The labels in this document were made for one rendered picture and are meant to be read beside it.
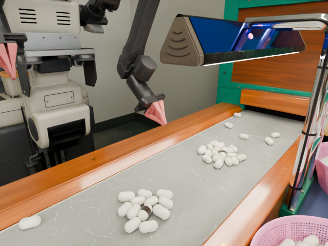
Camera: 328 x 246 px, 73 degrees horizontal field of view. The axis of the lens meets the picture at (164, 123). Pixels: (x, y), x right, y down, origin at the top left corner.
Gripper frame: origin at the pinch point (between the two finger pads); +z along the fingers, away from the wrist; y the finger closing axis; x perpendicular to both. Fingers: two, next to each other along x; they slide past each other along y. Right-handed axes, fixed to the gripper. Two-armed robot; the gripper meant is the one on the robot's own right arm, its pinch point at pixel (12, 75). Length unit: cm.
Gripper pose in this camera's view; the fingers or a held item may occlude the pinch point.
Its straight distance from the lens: 64.6
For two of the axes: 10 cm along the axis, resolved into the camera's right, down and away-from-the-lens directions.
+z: 3.3, 9.4, 0.2
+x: -6.4, 2.1, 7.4
